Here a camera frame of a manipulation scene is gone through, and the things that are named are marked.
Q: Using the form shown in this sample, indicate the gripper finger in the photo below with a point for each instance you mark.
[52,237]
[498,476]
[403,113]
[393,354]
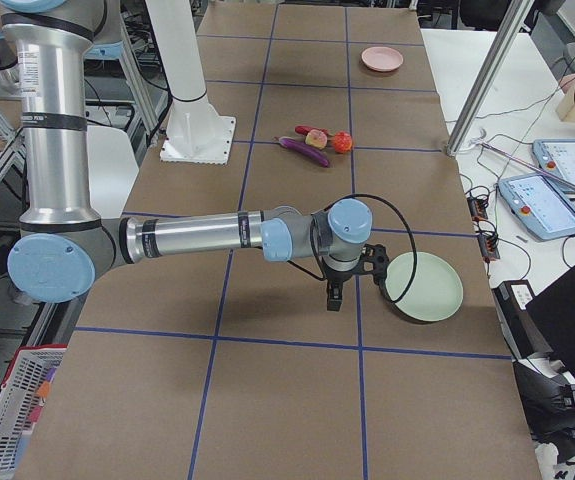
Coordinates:
[330,301]
[338,296]

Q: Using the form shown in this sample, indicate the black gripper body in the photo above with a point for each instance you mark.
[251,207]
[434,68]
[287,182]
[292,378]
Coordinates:
[337,275]

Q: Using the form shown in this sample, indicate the red pomegranate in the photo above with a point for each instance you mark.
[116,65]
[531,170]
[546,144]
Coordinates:
[342,142]

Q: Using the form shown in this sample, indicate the peach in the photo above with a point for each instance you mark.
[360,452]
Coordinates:
[316,138]

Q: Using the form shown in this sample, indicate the red chili pepper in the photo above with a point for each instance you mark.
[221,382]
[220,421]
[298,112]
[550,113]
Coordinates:
[305,130]

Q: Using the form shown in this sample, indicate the green plate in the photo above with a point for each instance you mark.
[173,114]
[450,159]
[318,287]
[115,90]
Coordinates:
[436,292]

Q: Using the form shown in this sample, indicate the far orange usb hub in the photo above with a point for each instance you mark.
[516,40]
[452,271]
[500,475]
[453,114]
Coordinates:
[478,207]

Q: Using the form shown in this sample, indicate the orange usb hub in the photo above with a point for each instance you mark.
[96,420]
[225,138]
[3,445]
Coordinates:
[488,246]
[478,207]

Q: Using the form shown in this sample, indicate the near orange usb hub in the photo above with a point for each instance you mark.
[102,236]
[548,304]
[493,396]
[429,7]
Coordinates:
[488,246]

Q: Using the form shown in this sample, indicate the purple eggplant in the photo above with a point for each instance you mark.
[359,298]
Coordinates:
[302,148]

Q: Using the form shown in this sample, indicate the metal rod with hook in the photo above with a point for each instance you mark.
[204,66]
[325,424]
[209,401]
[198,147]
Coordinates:
[512,158]

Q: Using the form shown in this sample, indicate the near teach pendant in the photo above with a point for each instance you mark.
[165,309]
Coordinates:
[540,205]

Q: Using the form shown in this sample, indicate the teach pendant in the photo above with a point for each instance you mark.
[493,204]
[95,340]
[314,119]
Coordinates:
[556,157]
[540,205]

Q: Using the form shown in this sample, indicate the pink plate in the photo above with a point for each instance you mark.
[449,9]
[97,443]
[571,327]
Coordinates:
[382,59]

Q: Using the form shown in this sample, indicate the far teach pendant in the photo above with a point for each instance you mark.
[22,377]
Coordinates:
[556,157]

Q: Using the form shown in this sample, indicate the white plastic basket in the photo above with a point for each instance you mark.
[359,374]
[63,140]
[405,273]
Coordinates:
[23,393]

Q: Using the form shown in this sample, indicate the white camera stand base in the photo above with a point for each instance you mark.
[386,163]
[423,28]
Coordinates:
[195,132]

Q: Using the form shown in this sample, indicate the aluminium frame post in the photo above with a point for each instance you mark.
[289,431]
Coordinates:
[503,40]

